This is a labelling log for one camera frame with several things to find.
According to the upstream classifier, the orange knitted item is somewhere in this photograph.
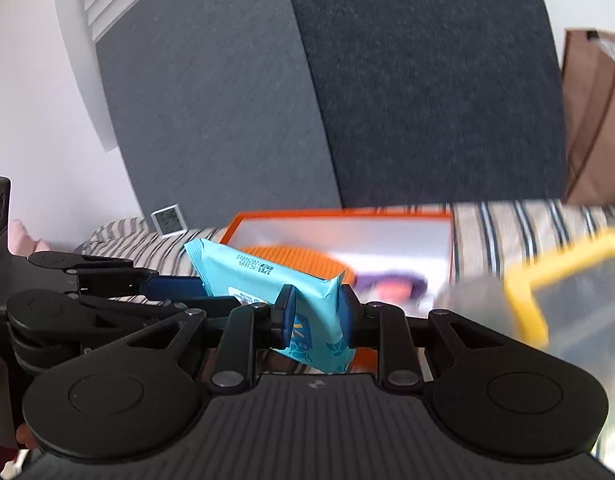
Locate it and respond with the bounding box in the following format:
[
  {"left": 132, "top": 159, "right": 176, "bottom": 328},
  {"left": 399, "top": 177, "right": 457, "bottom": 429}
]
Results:
[{"left": 240, "top": 245, "right": 356, "bottom": 285}]

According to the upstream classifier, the blue wet wipes pack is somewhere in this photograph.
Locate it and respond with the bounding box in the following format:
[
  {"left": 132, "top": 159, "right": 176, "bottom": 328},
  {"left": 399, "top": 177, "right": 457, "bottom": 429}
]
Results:
[{"left": 183, "top": 237, "right": 357, "bottom": 376}]

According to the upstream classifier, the clear plastic storage box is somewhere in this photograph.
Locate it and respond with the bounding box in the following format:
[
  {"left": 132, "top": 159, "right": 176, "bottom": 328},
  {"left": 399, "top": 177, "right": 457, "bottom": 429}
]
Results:
[{"left": 435, "top": 228, "right": 615, "bottom": 472}]

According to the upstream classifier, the white digital clock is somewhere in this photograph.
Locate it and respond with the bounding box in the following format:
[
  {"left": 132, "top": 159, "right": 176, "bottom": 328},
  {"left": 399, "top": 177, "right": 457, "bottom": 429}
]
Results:
[{"left": 150, "top": 204, "right": 187, "bottom": 237}]

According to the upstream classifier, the brown paper bag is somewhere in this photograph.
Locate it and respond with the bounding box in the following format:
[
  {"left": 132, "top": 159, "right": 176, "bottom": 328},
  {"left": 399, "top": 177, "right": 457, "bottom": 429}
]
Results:
[{"left": 561, "top": 29, "right": 615, "bottom": 206}]

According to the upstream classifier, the striped bed sheet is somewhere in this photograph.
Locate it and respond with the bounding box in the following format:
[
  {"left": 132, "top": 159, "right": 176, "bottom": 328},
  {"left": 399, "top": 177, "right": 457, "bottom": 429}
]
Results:
[{"left": 78, "top": 200, "right": 615, "bottom": 278}]

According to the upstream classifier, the orange cardboard box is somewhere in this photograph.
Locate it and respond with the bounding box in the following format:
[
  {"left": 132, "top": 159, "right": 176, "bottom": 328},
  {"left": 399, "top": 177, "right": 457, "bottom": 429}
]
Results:
[{"left": 222, "top": 208, "right": 456, "bottom": 376}]

